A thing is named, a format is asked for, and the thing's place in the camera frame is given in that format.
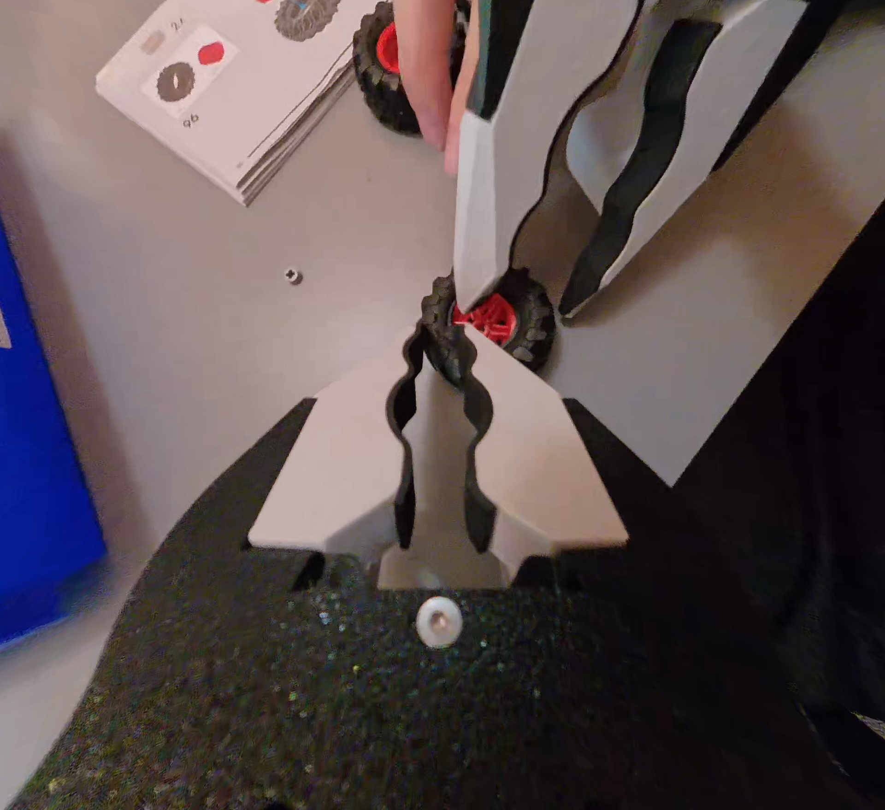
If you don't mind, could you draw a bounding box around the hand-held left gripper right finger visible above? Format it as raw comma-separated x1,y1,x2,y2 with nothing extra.
453,333,629,576

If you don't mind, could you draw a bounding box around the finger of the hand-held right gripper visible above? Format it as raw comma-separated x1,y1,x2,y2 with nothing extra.
559,0,810,322
453,0,640,315

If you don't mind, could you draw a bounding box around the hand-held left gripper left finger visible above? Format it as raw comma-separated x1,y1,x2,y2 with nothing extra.
248,324,425,552

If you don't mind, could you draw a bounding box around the small red-spoked black wheel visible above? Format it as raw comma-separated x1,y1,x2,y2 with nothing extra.
420,265,557,388

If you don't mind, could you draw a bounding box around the person's right hand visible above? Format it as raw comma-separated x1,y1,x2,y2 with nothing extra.
390,0,478,174

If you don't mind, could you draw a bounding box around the large red-rimmed black wheel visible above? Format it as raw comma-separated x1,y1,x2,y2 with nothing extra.
353,0,472,137

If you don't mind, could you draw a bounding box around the blue box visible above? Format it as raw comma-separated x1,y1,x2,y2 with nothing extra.
0,212,108,648

